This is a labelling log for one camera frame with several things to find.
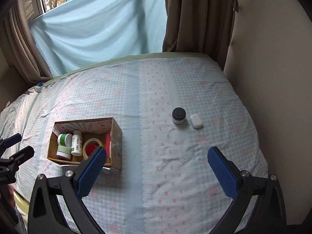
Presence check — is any white lid jar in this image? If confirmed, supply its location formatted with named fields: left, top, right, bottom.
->
left=56, top=145, right=71, bottom=160

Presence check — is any white pill bottle green label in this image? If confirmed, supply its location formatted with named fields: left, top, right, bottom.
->
left=71, top=130, right=82, bottom=157

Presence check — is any yellow tape roll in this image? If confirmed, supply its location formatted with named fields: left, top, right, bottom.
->
left=82, top=138, right=103, bottom=160

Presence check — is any red cosmetic box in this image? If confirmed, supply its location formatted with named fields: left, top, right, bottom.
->
left=105, top=135, right=111, bottom=157

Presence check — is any white earbuds case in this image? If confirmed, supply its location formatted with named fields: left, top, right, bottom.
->
left=190, top=113, right=203, bottom=129

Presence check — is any black lid cream jar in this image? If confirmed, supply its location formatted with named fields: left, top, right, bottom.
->
left=172, top=107, right=186, bottom=125

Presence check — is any red lid silver jar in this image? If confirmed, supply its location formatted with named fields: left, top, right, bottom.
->
left=85, top=144, right=97, bottom=156

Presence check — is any person's left hand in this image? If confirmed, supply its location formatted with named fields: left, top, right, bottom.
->
left=1, top=185, right=16, bottom=208

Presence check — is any open cardboard box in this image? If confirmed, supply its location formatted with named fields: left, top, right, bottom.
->
left=47, top=117, right=122, bottom=174

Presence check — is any left brown curtain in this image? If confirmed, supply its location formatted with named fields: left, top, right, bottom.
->
left=1, top=0, right=52, bottom=85

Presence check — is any brown curtain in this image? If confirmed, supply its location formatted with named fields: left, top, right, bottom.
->
left=162, top=0, right=238, bottom=69
left=1, top=0, right=52, bottom=85

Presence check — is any patterned bed sheet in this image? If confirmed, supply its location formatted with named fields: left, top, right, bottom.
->
left=1, top=57, right=268, bottom=233

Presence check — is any light blue hanging cloth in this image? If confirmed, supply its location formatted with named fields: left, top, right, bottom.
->
left=29, top=0, right=167, bottom=76

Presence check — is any right brown curtain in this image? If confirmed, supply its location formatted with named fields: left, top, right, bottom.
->
left=162, top=0, right=238, bottom=69

